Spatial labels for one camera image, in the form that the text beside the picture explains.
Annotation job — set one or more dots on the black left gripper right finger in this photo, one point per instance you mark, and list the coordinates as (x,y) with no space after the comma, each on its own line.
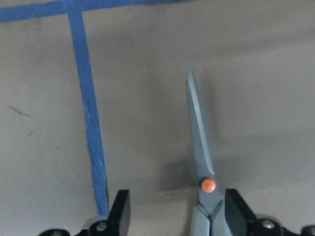
(238,215)

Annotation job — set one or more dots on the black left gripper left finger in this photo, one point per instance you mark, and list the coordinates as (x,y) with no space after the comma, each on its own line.
(119,216)

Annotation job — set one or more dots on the orange handled grey scissors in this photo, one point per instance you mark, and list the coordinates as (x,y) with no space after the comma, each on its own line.
(208,217)

